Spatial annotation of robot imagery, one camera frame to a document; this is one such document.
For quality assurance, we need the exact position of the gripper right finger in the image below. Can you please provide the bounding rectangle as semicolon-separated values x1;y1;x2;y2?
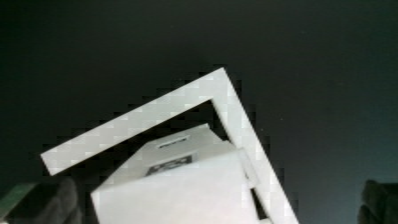
357;180;398;224

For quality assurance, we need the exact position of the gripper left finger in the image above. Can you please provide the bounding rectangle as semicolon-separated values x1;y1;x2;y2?
0;178;82;224

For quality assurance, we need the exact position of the white U-shaped fence frame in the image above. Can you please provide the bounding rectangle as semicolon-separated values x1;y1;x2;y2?
41;69;301;224

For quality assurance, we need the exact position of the white tagged cabinet top block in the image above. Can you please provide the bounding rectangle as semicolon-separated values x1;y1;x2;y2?
91;125;260;224

